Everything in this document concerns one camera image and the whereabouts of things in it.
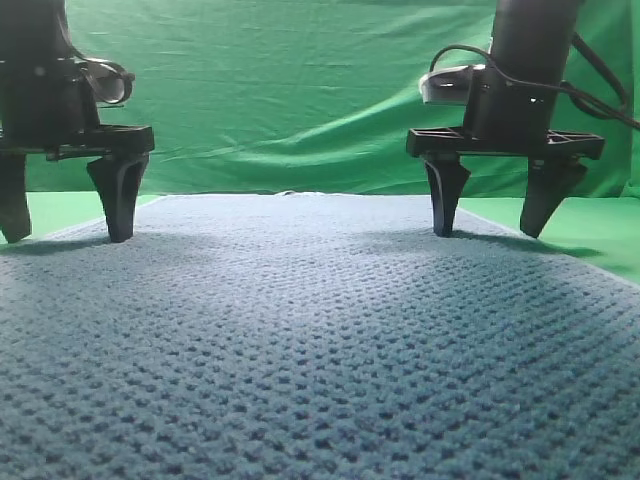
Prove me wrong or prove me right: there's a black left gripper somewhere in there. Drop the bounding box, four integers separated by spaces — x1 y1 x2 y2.
1 58 155 244

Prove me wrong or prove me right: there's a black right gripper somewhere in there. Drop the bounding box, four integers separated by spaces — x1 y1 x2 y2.
406 66 605 238

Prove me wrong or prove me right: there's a blue waffle-weave towel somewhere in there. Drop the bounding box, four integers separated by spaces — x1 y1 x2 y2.
1 194 639 479

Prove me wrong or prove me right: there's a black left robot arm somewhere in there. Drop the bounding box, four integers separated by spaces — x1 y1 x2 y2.
1 1 452 242

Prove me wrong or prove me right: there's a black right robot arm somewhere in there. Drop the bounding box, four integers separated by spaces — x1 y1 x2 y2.
406 1 604 238

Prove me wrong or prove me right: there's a green backdrop cloth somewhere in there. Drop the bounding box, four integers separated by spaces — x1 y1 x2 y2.
19 0 640 199

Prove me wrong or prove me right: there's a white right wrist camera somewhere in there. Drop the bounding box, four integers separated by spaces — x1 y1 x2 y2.
419 64 486 105

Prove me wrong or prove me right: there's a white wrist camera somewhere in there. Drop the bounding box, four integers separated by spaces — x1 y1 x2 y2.
79 58 135 105
419 64 486 105

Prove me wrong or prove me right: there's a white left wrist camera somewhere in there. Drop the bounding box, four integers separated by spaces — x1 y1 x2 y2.
79 58 135 105

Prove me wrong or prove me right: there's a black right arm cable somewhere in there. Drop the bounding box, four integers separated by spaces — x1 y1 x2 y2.
429 30 640 132

